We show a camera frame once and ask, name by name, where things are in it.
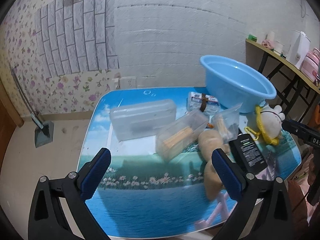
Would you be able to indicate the clear box of toothpicks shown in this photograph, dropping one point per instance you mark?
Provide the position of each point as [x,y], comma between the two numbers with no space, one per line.
[174,138]

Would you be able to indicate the black rectangular device box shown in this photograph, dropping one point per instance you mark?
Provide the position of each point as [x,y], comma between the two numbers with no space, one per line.
[247,155]

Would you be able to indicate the white wall socket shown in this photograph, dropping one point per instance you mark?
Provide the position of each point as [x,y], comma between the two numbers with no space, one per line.
[128,82]

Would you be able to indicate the clear plastic pencil case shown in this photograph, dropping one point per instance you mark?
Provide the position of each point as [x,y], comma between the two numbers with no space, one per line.
[142,119]

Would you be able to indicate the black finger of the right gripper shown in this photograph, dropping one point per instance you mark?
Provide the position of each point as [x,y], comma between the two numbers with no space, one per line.
[302,131]

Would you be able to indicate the white candle roll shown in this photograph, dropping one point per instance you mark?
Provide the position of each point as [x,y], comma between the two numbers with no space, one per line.
[270,35]

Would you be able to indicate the white electric kettle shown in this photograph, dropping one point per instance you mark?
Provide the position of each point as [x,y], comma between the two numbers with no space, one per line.
[299,47]

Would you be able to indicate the clear bag of cotton swabs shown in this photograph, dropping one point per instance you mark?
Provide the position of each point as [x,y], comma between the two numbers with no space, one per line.
[226,122]

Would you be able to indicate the light blue plastic basin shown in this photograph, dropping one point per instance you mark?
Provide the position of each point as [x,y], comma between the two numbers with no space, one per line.
[233,82]

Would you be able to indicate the pink water bottle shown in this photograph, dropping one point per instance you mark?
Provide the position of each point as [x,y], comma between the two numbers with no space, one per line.
[310,65]

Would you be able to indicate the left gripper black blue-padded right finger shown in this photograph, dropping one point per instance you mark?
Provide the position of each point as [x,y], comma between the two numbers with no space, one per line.
[274,220]

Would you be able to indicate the green small box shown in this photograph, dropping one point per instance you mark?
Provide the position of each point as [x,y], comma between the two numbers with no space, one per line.
[252,38]

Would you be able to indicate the pink small ornament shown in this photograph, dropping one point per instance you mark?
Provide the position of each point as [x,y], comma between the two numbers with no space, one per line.
[269,44]

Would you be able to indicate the white bunny plush toy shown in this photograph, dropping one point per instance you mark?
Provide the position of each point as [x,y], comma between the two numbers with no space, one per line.
[272,119]

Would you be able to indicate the yellow-topped side table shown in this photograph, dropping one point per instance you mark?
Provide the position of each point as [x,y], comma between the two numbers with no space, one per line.
[296,94]

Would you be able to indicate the grey dustpan with handle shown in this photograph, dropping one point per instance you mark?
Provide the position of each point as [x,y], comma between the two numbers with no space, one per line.
[45,129]

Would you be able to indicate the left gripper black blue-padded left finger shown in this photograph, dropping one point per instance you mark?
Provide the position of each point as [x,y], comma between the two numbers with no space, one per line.
[47,219]

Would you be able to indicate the tissue pack with brown band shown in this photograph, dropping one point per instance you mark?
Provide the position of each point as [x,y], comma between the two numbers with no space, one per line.
[207,104]

